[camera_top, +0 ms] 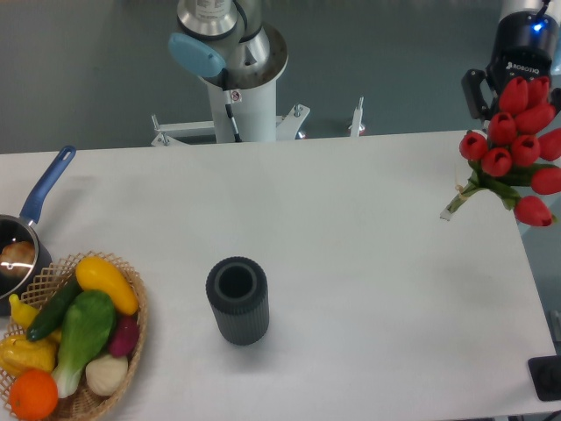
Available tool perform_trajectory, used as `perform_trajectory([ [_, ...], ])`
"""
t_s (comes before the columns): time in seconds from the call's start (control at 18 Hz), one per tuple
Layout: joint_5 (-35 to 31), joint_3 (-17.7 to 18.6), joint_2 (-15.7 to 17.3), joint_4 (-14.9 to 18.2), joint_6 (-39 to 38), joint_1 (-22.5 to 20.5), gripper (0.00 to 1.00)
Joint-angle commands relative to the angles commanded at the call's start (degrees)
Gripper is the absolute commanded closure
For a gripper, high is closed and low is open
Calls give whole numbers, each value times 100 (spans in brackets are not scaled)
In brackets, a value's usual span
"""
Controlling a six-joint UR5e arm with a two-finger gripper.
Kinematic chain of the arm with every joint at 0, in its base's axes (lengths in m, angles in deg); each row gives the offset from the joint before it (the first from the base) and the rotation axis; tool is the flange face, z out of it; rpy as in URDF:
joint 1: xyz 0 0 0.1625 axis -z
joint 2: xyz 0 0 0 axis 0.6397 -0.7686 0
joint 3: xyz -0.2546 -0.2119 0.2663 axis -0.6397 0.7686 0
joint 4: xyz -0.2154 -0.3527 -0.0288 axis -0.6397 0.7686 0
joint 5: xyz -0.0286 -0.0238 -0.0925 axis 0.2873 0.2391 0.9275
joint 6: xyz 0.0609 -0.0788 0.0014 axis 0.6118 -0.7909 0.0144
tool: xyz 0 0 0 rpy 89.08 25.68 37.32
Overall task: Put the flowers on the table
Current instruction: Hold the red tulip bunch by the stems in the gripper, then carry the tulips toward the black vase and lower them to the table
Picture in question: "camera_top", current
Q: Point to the blue handled saucepan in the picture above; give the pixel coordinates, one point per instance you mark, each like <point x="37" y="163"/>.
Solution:
<point x="22" y="227"/>

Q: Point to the green cucumber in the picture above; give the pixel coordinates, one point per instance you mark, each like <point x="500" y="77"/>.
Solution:
<point x="53" y="312"/>

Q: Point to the red tulip bouquet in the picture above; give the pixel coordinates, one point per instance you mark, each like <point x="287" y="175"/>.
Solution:
<point x="513" y="158"/>

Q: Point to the green bok choy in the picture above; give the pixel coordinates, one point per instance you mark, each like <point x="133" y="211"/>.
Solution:
<point x="86" y="328"/>

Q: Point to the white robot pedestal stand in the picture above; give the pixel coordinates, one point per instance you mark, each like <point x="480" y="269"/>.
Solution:
<point x="238" y="115"/>

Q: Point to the purple red radish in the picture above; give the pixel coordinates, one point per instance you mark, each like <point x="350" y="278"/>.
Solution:
<point x="125" y="337"/>

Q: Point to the orange fruit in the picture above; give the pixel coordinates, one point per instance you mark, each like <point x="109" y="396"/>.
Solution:
<point x="33" y="395"/>

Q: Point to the dark grey ribbed vase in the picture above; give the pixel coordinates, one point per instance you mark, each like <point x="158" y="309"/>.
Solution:
<point x="237" y="290"/>

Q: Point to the white garlic bulb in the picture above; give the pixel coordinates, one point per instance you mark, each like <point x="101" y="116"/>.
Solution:
<point x="105" y="374"/>

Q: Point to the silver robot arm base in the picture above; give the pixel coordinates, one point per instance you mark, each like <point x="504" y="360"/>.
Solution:
<point x="228" y="44"/>

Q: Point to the yellow squash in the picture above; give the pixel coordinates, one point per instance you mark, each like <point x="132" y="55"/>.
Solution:
<point x="95" y="273"/>

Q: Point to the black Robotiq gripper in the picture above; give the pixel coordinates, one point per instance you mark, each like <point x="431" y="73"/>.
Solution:
<point x="524" y="46"/>

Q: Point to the black device at table edge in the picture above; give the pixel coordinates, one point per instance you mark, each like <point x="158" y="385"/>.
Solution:
<point x="545" y="374"/>

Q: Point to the yellow banana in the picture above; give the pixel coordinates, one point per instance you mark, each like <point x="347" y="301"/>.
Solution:
<point x="22" y="313"/>

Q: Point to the browned bread patty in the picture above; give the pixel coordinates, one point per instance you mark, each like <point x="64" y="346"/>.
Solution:
<point x="17" y="259"/>

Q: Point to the yellow bell pepper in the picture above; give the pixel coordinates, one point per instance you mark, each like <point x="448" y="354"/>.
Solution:
<point x="19" y="355"/>

